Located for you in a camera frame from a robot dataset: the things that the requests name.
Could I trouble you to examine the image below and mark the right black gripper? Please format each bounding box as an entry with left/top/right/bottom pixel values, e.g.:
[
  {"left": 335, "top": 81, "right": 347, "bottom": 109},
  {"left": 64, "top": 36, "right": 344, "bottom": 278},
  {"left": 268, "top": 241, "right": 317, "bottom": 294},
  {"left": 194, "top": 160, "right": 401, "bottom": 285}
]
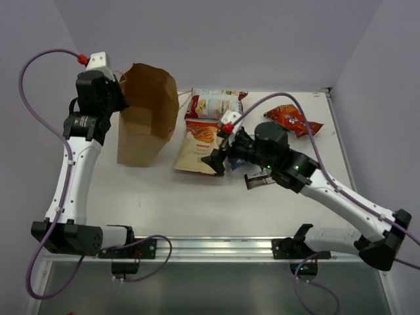
[{"left": 201, "top": 127, "right": 276, "bottom": 176}]

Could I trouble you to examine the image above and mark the blue snack bag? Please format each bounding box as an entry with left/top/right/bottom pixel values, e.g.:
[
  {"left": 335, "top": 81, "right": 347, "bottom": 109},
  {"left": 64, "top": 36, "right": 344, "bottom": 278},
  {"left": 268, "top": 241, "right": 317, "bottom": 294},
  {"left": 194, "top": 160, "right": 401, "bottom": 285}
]
[{"left": 228, "top": 157, "right": 246, "bottom": 171}]

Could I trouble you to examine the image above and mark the cream snack packet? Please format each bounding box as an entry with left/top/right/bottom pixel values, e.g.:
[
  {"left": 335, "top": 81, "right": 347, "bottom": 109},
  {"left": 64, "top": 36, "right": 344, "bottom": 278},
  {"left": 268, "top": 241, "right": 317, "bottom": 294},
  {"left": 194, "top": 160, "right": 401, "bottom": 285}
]
[{"left": 174, "top": 120, "right": 222, "bottom": 175}]

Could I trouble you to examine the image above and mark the brown paper bag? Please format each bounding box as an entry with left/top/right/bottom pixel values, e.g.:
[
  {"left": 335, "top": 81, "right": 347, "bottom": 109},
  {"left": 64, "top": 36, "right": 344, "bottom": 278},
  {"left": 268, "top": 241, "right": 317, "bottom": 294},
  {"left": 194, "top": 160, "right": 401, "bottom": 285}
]
[{"left": 117, "top": 63, "right": 180, "bottom": 167}]

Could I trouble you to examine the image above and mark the red snack packet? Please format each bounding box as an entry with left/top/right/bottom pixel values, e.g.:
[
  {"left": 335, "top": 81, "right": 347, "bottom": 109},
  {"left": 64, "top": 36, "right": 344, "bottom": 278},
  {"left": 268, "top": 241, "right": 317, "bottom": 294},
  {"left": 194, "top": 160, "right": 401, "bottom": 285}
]
[{"left": 184, "top": 88, "right": 248, "bottom": 120}]

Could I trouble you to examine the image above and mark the orange red chips bag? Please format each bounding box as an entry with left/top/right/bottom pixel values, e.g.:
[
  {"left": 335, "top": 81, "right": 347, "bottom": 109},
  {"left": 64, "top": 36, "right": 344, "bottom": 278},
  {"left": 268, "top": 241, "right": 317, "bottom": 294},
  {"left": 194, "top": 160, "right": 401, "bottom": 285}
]
[{"left": 263, "top": 104, "right": 324, "bottom": 138}]

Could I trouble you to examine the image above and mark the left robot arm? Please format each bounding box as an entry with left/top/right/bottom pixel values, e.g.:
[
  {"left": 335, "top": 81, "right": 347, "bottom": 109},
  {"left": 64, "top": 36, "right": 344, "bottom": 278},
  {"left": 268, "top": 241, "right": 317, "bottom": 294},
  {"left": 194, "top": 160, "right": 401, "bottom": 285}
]
[{"left": 31, "top": 70, "right": 137, "bottom": 258}]

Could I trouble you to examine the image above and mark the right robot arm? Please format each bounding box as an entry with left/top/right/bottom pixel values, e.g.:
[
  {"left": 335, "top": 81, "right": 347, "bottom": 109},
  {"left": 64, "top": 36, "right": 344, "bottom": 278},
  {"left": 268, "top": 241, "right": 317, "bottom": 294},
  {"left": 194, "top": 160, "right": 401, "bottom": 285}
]
[{"left": 202, "top": 122, "right": 411, "bottom": 271}]

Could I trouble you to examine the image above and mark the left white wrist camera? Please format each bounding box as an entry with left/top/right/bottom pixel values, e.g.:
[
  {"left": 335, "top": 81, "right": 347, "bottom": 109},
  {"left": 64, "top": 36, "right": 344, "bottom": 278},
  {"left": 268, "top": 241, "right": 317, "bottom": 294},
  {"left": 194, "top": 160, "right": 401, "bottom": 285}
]
[{"left": 77, "top": 52, "right": 116, "bottom": 81}]

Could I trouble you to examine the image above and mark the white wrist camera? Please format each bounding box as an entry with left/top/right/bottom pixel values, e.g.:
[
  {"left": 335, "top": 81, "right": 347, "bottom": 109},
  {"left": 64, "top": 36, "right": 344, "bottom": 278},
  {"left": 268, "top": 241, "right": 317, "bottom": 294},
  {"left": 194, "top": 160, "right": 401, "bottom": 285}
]
[
  {"left": 218, "top": 110, "right": 243, "bottom": 148},
  {"left": 77, "top": 52, "right": 116, "bottom": 81}
]

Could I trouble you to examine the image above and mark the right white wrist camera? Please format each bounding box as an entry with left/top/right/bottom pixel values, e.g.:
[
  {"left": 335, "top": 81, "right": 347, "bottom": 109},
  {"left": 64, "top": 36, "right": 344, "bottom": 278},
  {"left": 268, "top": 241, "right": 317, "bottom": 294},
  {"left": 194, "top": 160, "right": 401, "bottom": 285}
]
[{"left": 218, "top": 110, "right": 243, "bottom": 148}]

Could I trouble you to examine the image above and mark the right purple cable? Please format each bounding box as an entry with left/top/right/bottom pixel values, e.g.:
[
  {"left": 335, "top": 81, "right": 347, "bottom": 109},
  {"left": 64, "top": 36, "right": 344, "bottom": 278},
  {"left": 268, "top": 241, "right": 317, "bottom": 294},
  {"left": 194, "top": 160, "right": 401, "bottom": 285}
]
[{"left": 229, "top": 92, "right": 420, "bottom": 315}]

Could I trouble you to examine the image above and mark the purple cable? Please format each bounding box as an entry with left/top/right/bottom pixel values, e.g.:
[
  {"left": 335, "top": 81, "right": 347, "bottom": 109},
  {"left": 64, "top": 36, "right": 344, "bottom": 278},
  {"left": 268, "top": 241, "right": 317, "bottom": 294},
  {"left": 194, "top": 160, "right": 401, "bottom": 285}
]
[
  {"left": 229, "top": 92, "right": 420, "bottom": 315},
  {"left": 18, "top": 49, "right": 88, "bottom": 300}
]

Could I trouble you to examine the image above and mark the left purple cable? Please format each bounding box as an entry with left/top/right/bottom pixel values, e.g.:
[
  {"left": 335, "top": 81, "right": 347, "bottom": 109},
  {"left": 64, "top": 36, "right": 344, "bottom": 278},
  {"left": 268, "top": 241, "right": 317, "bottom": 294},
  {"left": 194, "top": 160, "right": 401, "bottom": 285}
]
[{"left": 18, "top": 49, "right": 88, "bottom": 300}]

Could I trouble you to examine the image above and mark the aluminium mounting rail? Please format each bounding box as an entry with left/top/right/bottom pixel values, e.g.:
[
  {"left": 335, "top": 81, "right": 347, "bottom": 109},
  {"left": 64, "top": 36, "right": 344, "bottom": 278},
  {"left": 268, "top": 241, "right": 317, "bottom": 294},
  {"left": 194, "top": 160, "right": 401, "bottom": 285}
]
[{"left": 42, "top": 236, "right": 362, "bottom": 263}]

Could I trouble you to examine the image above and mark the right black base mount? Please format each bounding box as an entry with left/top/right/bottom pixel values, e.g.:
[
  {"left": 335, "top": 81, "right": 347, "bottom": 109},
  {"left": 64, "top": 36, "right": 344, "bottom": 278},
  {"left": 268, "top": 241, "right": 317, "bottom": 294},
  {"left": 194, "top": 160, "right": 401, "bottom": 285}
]
[{"left": 271, "top": 238, "right": 331, "bottom": 281}]

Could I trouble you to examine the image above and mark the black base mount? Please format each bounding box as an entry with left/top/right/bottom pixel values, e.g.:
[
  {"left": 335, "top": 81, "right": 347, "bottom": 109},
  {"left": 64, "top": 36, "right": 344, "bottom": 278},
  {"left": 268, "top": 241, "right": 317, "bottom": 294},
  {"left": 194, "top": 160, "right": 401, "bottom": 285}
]
[
  {"left": 98, "top": 238, "right": 157, "bottom": 278},
  {"left": 271, "top": 238, "right": 331, "bottom": 281}
]

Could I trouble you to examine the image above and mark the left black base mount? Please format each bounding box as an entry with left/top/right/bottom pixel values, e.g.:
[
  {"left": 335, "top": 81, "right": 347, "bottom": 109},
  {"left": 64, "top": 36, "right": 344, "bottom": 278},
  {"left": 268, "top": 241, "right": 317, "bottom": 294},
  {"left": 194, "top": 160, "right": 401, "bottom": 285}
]
[{"left": 98, "top": 238, "right": 157, "bottom": 278}]

